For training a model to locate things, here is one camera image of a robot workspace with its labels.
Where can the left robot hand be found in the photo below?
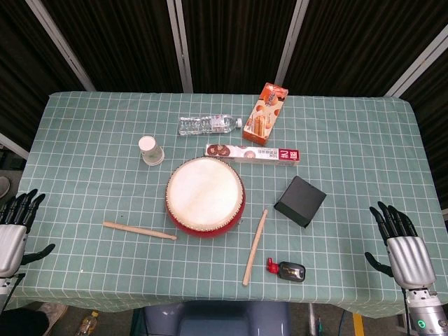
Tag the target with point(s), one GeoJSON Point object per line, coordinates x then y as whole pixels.
{"type": "Point", "coordinates": [12, 241]}

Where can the red drum with white skin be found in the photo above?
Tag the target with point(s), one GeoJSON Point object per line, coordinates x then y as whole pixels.
{"type": "Point", "coordinates": [204, 196]}

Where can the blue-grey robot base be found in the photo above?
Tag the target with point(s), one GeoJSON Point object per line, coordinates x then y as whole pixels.
{"type": "Point", "coordinates": [213, 318]}

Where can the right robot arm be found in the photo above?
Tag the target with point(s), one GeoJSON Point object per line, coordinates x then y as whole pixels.
{"type": "Point", "coordinates": [425, 311]}

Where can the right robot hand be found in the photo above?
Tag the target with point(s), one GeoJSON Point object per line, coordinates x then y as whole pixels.
{"type": "Point", "coordinates": [407, 250]}

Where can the green checkered tablecloth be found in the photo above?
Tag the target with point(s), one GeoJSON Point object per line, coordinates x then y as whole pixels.
{"type": "Point", "coordinates": [105, 175]}

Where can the black cardboard box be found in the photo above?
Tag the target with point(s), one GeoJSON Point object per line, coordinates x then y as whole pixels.
{"type": "Point", "coordinates": [301, 204]}

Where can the long white and red box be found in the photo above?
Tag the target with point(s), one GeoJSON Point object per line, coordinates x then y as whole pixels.
{"type": "Point", "coordinates": [252, 153]}

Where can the wooden drumstick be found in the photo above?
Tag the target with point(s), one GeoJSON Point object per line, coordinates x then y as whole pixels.
{"type": "Point", "coordinates": [255, 248]}
{"type": "Point", "coordinates": [139, 230]}

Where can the orange snack box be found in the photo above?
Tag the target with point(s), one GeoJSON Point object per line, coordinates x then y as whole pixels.
{"type": "Point", "coordinates": [264, 113]}

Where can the clear plastic water bottle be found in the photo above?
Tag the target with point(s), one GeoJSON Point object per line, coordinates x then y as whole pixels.
{"type": "Point", "coordinates": [206, 125]}

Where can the yellow bottle on floor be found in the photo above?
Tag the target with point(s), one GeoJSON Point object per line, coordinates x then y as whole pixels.
{"type": "Point", "coordinates": [84, 323]}

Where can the black case with red clip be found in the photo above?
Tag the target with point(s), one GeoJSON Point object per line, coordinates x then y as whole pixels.
{"type": "Point", "coordinates": [288, 270]}

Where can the white paper cup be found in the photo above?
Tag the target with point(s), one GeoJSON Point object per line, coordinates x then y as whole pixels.
{"type": "Point", "coordinates": [150, 150]}

